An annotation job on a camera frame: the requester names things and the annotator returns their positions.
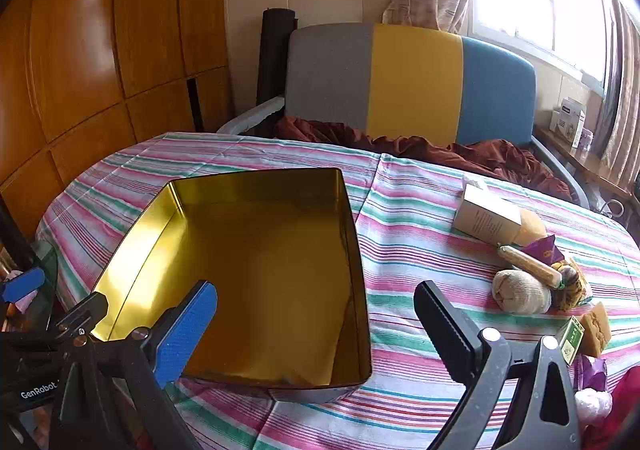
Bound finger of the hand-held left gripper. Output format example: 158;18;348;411
0;291;109;356
0;267;47;306

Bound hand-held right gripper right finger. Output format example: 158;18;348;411
414;280;583;450

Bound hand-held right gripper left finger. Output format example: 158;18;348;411
47;279;219;450

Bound cream round bun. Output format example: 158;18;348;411
491;269;552;315

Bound cracker packet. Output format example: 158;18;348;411
497;244;563;288

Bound beige carton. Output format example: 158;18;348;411
452;183;523;246

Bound purple triangular packet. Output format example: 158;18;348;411
522;235;566;266

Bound small green box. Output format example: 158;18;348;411
557;317;586;365

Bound yellow green snack packet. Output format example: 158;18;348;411
552;257;593;311

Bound brown yellow sponge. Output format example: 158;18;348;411
572;301;612;358

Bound small purple packet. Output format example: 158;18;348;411
574;354;608;393

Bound plastic white ball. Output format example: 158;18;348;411
574;387;615;428

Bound brown red blanket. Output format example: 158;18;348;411
274;116;573;201

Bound red garment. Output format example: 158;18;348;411
582;372;640;450

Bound wooden desk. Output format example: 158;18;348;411
534;123;633;201

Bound wooden wardrobe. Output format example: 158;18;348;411
0;0;233;226

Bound large white carton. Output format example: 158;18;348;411
559;98;587;147

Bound grey yellow blue headboard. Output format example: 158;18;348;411
282;23;537;146

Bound black rolled mat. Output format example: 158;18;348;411
256;8;298;106

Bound white cable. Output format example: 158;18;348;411
597;197;626;217

